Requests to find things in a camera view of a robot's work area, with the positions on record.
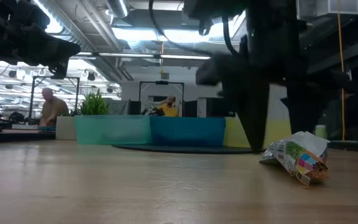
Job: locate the pale green cup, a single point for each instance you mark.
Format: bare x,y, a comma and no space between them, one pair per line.
320,132

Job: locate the black box monitor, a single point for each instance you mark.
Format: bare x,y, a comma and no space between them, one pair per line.
216,107

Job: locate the grey cloth cover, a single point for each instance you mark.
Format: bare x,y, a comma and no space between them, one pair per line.
117,107

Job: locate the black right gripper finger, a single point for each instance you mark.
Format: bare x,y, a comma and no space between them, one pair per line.
306,109
250,118

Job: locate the long ceiling light strip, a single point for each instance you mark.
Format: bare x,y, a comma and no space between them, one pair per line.
129,55

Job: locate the black background stand frame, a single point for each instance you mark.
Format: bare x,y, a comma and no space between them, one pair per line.
32,99

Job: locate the background table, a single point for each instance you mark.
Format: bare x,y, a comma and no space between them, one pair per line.
17,136

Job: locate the person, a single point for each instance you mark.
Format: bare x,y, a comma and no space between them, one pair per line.
169,110
53,109

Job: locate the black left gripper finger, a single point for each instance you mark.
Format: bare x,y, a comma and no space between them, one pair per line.
61,48

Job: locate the yellow translucent plastic bin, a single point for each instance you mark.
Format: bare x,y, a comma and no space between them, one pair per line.
278,133

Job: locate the blue plastic bin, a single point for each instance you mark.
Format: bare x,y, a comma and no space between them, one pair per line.
186,132

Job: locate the colourful squares granola bar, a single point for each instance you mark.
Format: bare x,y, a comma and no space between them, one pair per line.
300,158

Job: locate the black frame with camera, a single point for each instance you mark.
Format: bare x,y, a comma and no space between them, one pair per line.
162,82

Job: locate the teal translucent plastic bin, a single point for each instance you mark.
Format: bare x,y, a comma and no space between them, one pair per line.
110,129

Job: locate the white ceiling unit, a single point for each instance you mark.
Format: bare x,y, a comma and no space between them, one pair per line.
343,6

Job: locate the green potted plant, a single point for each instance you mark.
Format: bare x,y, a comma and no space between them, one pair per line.
93,104

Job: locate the dark small monitor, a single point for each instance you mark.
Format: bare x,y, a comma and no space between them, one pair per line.
135,107

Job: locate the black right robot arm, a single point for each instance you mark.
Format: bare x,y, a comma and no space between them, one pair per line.
269,15

